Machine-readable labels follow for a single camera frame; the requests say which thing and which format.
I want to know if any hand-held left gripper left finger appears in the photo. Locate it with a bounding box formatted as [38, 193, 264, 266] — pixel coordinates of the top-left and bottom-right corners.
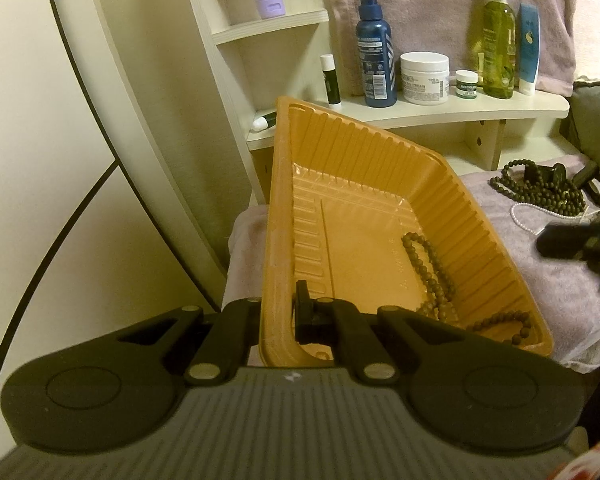
[116, 297, 262, 387]

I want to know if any white pearl necklace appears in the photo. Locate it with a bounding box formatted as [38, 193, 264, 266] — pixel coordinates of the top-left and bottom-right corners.
[511, 203, 547, 235]

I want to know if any light blue tube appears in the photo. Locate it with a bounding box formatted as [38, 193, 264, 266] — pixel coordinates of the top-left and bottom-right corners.
[517, 3, 540, 96]

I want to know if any lavender towel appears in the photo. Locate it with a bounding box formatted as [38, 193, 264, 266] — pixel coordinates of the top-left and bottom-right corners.
[222, 152, 600, 374]

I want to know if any blue spray bottle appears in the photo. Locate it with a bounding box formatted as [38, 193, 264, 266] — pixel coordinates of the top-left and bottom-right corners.
[356, 0, 399, 108]

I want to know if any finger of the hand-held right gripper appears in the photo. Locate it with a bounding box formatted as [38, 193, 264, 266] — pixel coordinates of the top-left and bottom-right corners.
[536, 209, 600, 292]

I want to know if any hanging pink towel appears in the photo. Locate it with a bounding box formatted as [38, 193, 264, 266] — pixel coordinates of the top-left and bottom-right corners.
[322, 0, 579, 99]

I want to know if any small white cream jar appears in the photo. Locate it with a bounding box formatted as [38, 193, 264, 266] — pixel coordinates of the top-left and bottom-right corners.
[455, 70, 480, 101]

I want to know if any black oblong object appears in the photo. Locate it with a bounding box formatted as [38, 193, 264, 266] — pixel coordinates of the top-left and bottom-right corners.
[572, 162, 600, 206]

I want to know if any white round black-rimmed board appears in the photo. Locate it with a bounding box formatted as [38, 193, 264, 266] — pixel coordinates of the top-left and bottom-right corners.
[0, 0, 229, 413]

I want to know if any upright lip balm stick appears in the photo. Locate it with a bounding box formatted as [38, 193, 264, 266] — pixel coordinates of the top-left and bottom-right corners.
[320, 54, 342, 107]

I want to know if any orange plastic tray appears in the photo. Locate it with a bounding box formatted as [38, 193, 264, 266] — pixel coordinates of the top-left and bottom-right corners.
[258, 96, 554, 368]

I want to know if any brown bead necklace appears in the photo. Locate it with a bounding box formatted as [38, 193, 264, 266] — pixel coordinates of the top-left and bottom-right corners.
[401, 231, 534, 346]

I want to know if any lying lip balm stick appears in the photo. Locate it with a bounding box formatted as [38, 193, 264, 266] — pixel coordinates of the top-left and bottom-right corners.
[250, 110, 279, 134]

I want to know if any olive cushion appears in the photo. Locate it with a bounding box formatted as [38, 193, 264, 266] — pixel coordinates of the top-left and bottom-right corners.
[560, 77, 600, 192]

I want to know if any green spray bottle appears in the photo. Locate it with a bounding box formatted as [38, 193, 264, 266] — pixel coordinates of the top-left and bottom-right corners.
[481, 0, 518, 100]

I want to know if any light wooden corner shelf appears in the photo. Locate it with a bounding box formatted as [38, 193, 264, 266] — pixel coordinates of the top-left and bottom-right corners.
[177, 0, 571, 207]

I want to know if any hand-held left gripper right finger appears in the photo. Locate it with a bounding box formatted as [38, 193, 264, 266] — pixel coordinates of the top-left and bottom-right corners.
[294, 280, 458, 384]

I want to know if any dark bead necklace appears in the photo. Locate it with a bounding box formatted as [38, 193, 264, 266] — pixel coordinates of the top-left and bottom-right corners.
[489, 159, 589, 219]

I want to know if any large white cream jar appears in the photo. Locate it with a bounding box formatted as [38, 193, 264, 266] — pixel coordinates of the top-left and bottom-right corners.
[399, 52, 451, 106]

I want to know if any red and white packet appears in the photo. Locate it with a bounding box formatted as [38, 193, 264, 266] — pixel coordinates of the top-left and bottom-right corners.
[562, 442, 600, 480]

